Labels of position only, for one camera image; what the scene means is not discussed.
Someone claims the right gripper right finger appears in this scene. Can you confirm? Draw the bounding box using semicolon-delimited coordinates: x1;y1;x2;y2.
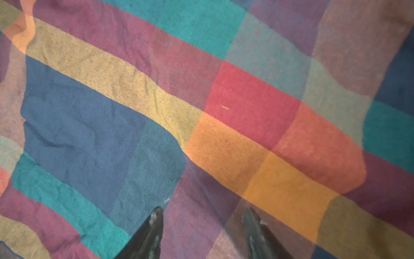
242;207;293;259

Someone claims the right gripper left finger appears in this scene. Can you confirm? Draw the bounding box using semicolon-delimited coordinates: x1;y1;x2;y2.
115;206;163;259

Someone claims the multicolour plaid shirt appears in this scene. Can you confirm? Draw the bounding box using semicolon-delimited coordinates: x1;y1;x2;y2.
1;1;414;259

